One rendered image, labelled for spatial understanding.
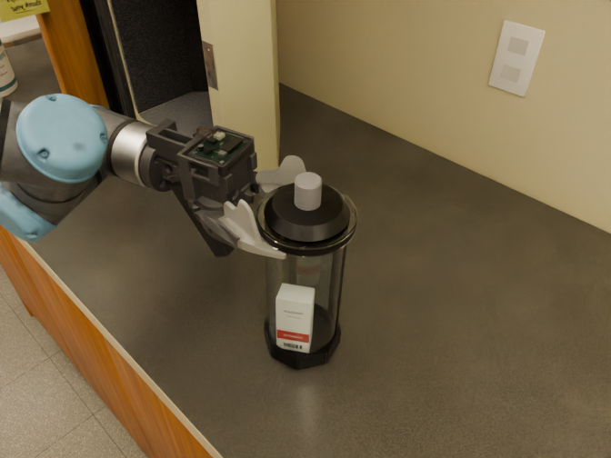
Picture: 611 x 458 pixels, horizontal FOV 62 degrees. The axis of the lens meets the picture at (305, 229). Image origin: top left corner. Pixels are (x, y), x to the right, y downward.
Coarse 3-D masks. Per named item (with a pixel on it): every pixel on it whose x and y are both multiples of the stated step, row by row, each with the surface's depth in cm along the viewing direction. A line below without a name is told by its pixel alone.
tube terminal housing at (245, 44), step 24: (216, 0) 69; (240, 0) 72; (264, 0) 75; (216, 24) 71; (240, 24) 74; (264, 24) 77; (120, 48) 93; (216, 48) 73; (240, 48) 76; (264, 48) 79; (216, 72) 75; (240, 72) 78; (264, 72) 82; (216, 96) 78; (240, 96) 80; (264, 96) 84; (144, 120) 101; (216, 120) 82; (240, 120) 83; (264, 120) 87; (264, 144) 90; (264, 168) 93
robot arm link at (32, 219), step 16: (96, 176) 61; (0, 192) 55; (16, 192) 54; (0, 208) 54; (16, 208) 55; (32, 208) 55; (48, 208) 55; (64, 208) 56; (16, 224) 55; (32, 224) 56; (48, 224) 57; (32, 240) 57
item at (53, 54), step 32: (0, 0) 80; (32, 0) 82; (64, 0) 85; (0, 32) 82; (32, 32) 84; (64, 32) 87; (0, 64) 84; (32, 64) 87; (64, 64) 90; (96, 64) 94; (0, 96) 87; (32, 96) 90; (96, 96) 97
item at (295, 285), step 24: (264, 216) 54; (264, 240) 53; (288, 240) 51; (336, 240) 51; (288, 264) 54; (312, 264) 53; (336, 264) 55; (288, 288) 56; (312, 288) 56; (336, 288) 59; (288, 312) 59; (312, 312) 59; (336, 312) 62; (288, 336) 62; (312, 336) 62
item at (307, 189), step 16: (304, 176) 52; (288, 192) 55; (304, 192) 51; (320, 192) 52; (336, 192) 55; (272, 208) 53; (288, 208) 53; (304, 208) 52; (320, 208) 53; (336, 208) 53; (272, 224) 52; (288, 224) 51; (304, 224) 51; (320, 224) 51; (336, 224) 52; (304, 240) 51; (320, 240) 51
